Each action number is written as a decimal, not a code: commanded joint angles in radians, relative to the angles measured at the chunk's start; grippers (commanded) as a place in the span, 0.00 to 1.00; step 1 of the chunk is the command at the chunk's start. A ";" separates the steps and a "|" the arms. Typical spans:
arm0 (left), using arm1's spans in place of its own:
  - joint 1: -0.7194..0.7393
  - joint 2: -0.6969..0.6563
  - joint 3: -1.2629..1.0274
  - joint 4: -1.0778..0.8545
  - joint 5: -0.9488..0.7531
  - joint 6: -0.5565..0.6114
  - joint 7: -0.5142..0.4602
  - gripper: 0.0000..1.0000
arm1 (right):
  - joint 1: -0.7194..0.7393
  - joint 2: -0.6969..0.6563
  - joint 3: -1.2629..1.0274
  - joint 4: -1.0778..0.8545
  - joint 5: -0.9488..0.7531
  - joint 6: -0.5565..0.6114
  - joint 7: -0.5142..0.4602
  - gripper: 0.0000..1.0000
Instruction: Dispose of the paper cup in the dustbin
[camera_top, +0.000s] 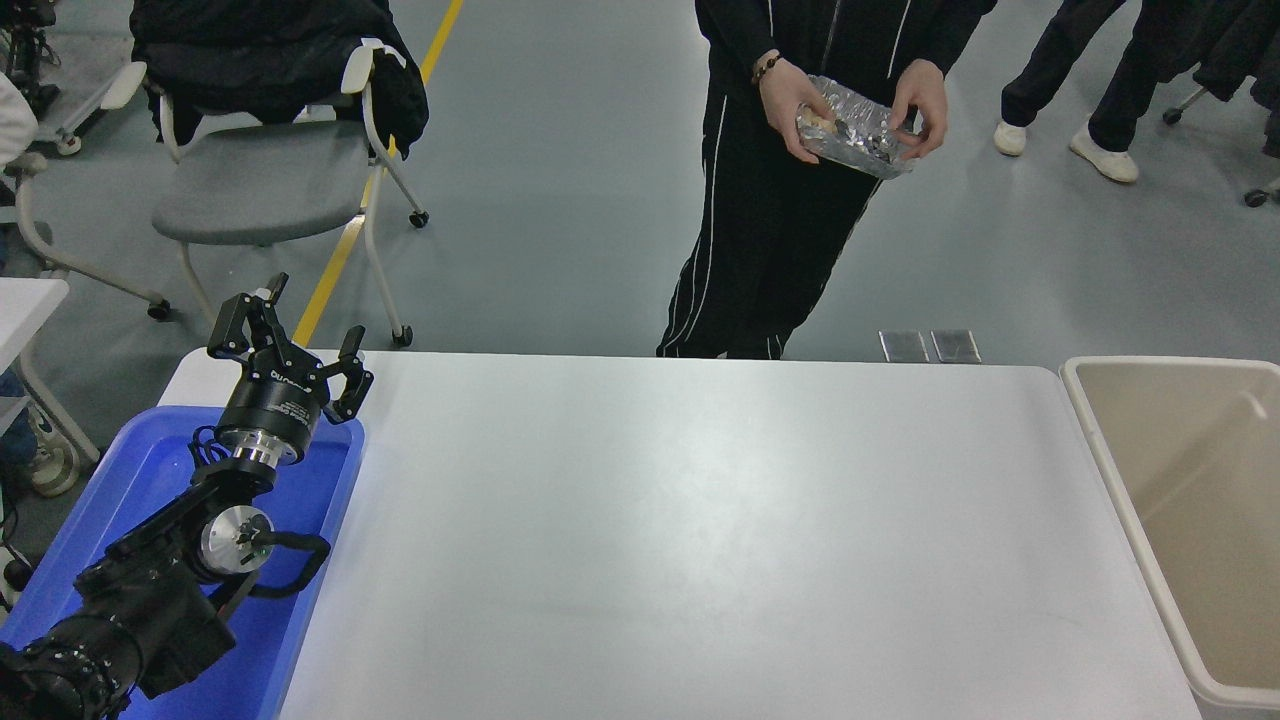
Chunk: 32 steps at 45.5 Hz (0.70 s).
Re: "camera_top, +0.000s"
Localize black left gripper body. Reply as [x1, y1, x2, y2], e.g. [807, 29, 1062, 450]
[220, 360, 333, 451]

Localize silver foil tray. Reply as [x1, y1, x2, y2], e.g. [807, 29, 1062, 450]
[795, 75, 923, 181]

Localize person's right hand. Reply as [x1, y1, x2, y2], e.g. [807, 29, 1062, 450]
[758, 57, 836, 166]

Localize person's left hand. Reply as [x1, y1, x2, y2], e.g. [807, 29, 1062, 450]
[888, 59, 949, 161]

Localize blue plastic tray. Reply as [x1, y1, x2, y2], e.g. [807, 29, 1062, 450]
[0, 405, 366, 720]

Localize small white table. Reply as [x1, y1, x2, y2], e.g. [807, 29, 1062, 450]
[0, 278, 101, 466]

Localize black jacket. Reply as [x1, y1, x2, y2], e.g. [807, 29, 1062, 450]
[128, 0, 429, 159]

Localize black equipment stand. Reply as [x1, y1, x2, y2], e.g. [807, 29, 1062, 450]
[0, 0, 101, 156]

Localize person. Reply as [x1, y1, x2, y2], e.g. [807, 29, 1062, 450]
[993, 0, 1176, 184]
[655, 0, 999, 361]

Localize large pale plastic bin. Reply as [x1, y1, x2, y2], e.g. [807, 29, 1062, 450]
[1060, 357, 1280, 708]

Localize chair legs with casters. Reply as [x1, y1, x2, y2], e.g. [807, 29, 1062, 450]
[1160, 85, 1280, 208]

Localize black coat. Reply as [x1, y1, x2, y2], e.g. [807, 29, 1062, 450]
[1160, 0, 1280, 158]

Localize grey seat white frame chair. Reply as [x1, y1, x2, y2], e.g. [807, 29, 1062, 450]
[100, 40, 431, 349]

